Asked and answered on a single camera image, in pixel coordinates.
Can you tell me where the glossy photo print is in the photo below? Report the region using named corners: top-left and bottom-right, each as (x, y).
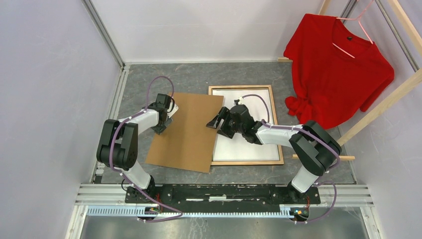
top-left (209, 87), bottom-right (284, 165)

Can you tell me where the black wooden picture frame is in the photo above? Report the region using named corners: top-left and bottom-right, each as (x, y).
top-left (208, 85), bottom-right (284, 166)

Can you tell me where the white slotted cable duct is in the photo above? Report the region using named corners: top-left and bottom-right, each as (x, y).
top-left (87, 206), bottom-right (294, 219)

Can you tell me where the brown frame backing board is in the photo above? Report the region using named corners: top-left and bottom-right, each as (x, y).
top-left (145, 93), bottom-right (223, 173)

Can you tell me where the red t-shirt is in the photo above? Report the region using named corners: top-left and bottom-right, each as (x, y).
top-left (283, 13), bottom-right (396, 131)

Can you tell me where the aluminium rail frame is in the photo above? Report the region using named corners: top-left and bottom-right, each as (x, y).
top-left (64, 0), bottom-right (385, 239)

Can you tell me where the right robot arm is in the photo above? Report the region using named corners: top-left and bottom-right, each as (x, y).
top-left (206, 105), bottom-right (341, 203)

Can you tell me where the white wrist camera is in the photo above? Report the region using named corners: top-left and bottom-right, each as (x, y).
top-left (233, 97), bottom-right (244, 106)
top-left (167, 103), bottom-right (179, 118)

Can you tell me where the pink clothes hanger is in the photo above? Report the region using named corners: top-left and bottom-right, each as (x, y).
top-left (332, 0), bottom-right (377, 59)

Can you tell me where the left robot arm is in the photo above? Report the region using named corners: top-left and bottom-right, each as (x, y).
top-left (96, 94), bottom-right (178, 203)

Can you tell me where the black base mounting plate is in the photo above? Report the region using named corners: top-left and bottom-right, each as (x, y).
top-left (125, 184), bottom-right (321, 214)

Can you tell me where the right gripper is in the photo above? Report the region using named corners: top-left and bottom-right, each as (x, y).
top-left (206, 107), bottom-right (244, 139)

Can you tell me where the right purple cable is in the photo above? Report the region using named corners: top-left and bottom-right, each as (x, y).
top-left (242, 94), bottom-right (341, 225)

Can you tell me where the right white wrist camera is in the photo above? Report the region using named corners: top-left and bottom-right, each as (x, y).
top-left (233, 97), bottom-right (244, 106)

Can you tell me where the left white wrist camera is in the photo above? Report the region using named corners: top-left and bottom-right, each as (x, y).
top-left (167, 103), bottom-right (179, 118)

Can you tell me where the wooden clothes rack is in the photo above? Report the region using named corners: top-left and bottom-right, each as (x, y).
top-left (277, 0), bottom-right (422, 162)

